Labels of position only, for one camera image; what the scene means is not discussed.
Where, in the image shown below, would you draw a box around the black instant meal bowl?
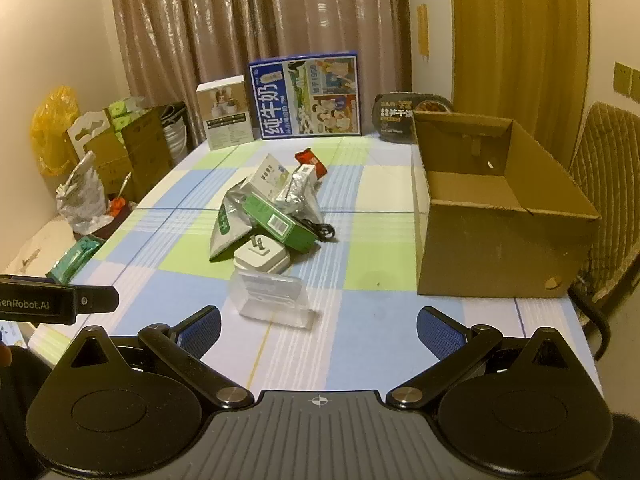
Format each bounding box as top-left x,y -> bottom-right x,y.
371,91 -> 456,145

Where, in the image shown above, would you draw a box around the brown shiny curtain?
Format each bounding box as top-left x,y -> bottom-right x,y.
107,0 -> 413,148

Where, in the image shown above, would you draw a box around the green box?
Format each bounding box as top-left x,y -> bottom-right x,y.
242,193 -> 321,253

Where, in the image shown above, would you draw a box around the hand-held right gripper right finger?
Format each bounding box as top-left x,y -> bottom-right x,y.
385,306 -> 576,409

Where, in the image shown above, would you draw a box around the cardboard carrier with handle cutout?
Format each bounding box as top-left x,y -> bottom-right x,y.
66,110 -> 133,201

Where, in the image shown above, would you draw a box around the clear plastic bag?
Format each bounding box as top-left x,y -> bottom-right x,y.
275,180 -> 326,223

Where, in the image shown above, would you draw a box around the person's dark clothing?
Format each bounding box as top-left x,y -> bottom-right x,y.
0,346 -> 55,480

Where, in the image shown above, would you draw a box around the white product box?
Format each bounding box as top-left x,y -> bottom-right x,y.
195,76 -> 254,152

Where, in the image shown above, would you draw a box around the white power adapter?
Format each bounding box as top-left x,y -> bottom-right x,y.
233,234 -> 291,274

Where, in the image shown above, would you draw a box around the checked cloth desktop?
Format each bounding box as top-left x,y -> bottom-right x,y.
27,132 -> 603,401

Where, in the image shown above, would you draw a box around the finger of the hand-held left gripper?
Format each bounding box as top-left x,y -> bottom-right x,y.
74,285 -> 120,312

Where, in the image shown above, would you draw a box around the green wipes packet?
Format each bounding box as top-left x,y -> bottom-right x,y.
46,235 -> 103,283

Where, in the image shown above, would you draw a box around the silver foil pouch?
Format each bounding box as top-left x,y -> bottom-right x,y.
209,180 -> 257,262

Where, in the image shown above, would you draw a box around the black cable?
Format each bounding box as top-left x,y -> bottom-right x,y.
295,215 -> 337,242

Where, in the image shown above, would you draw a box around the wooden door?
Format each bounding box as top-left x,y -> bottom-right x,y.
448,0 -> 591,171

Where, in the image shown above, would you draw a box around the blue milk carton box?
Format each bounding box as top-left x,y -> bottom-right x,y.
248,50 -> 364,140

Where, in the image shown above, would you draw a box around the small white box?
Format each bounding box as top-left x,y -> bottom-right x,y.
285,164 -> 317,196

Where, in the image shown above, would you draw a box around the yellow wall hanging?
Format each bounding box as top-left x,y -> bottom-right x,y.
416,4 -> 431,61

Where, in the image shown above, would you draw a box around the clear plastic case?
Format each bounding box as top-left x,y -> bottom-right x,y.
228,268 -> 318,331

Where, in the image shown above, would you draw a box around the orange handled screwdriver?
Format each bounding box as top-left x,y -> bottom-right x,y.
110,172 -> 132,217

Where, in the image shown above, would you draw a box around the white box teal mark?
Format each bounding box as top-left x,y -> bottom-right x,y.
248,153 -> 291,201

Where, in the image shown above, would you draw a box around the yellow plastic bag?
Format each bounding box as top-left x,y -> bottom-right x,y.
30,86 -> 81,177

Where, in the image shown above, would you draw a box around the brown cardboard storage box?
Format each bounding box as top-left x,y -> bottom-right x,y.
120,105 -> 174,201

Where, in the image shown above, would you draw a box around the red snack packet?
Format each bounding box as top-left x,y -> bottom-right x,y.
294,147 -> 328,181

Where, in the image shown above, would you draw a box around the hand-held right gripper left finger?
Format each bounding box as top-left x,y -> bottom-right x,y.
70,305 -> 256,409

